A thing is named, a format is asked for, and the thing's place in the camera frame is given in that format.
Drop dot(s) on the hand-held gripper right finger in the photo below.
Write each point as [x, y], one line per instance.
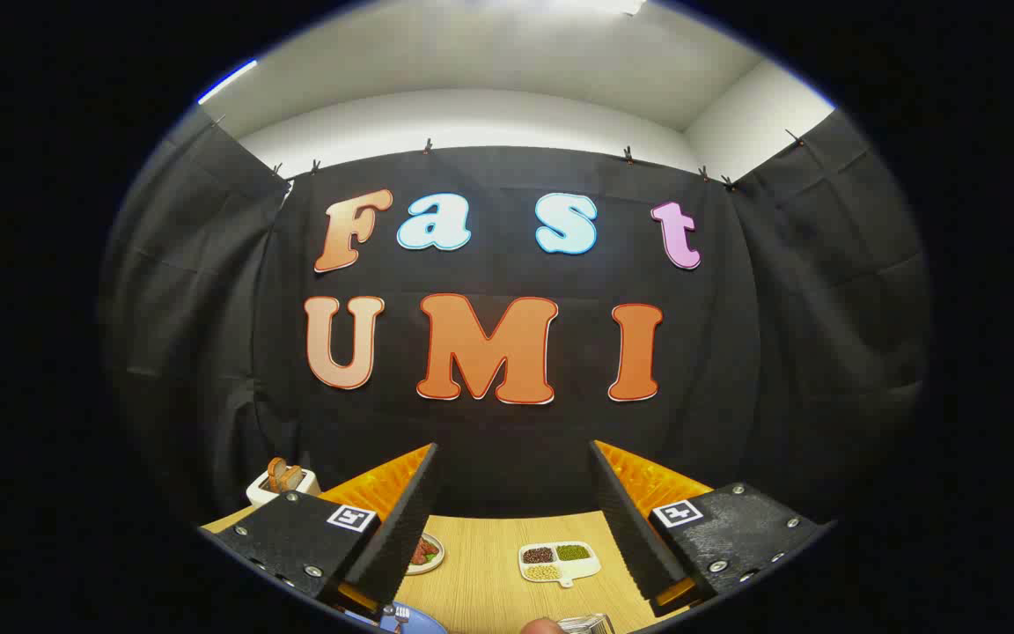
[626, 528]

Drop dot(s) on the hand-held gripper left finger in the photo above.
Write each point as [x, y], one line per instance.
[401, 528]

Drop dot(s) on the brown steak piece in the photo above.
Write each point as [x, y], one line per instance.
[423, 552]

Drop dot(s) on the white oval plate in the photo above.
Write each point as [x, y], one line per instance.
[435, 562]

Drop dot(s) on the green beans portion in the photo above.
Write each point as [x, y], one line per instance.
[572, 552]

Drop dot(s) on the white divided dish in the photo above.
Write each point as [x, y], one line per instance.
[582, 568]

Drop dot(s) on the dark brown beans portion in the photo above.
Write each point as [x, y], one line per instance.
[538, 555]

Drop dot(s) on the yellow soybeans portion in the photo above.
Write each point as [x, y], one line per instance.
[543, 572]

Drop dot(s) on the blue round plate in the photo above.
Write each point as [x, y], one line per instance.
[425, 625]

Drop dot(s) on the pale bread slice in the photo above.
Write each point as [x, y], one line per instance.
[294, 477]

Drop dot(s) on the dark crust bread slice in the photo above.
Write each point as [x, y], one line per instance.
[275, 474]

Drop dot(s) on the cream white toaster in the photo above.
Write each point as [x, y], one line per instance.
[259, 487]

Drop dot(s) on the ceiling light strip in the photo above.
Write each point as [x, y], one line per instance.
[613, 5]
[225, 81]

